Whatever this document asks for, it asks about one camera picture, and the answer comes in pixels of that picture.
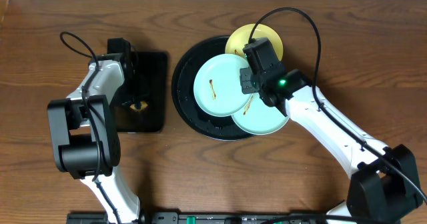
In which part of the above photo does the yellow plate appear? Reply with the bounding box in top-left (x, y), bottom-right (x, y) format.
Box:
top-left (225, 23), bottom-right (284, 61)

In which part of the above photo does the black rectangular tray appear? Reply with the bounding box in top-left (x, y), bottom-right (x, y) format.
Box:
top-left (110, 52), bottom-right (168, 133)

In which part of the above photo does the mint plate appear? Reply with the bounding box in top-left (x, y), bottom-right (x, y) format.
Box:
top-left (232, 93), bottom-right (289, 135)
top-left (193, 54), bottom-right (252, 117)

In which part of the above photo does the green yellow sponge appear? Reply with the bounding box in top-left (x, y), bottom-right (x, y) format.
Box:
top-left (129, 101), bottom-right (148, 112)

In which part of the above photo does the black round tray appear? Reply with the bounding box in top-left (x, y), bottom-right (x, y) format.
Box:
top-left (172, 36), bottom-right (253, 141)

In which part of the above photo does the left black cable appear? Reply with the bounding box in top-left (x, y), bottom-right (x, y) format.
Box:
top-left (59, 31), bottom-right (123, 224)

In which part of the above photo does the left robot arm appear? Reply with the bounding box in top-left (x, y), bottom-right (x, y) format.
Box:
top-left (47, 38), bottom-right (147, 223)

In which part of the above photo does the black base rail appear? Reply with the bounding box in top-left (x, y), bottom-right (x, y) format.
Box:
top-left (66, 212), bottom-right (380, 224)

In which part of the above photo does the black cable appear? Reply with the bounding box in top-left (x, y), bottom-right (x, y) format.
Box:
top-left (247, 7), bottom-right (427, 205)
top-left (59, 31), bottom-right (123, 224)

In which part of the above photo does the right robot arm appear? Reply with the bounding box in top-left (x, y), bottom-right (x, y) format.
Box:
top-left (241, 37), bottom-right (426, 223)

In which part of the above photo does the right black cable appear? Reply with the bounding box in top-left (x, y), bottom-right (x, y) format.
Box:
top-left (247, 7), bottom-right (427, 205)

